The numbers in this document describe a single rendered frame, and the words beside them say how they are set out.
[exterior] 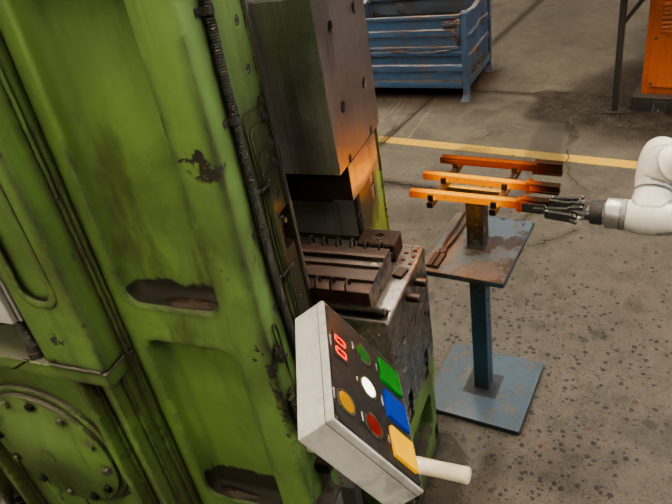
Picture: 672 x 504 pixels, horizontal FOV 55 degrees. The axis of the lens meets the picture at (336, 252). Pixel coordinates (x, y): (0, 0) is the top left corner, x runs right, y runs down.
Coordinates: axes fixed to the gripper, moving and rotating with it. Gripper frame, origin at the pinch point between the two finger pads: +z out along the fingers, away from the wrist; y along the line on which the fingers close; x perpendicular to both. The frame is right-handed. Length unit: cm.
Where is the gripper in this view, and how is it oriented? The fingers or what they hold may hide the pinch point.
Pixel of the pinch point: (534, 205)
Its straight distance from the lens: 207.4
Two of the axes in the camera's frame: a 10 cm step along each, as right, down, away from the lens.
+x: -1.6, -8.2, -5.4
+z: -8.8, -1.4, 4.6
